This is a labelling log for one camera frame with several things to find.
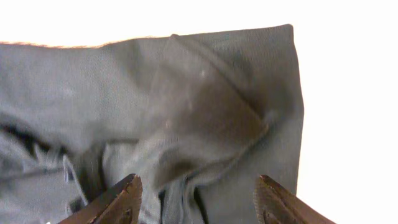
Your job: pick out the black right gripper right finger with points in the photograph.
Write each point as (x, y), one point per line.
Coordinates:
(276, 205)

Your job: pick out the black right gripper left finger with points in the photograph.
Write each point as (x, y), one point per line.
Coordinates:
(118, 205)

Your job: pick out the black polo shirt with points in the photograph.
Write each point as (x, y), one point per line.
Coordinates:
(197, 117)

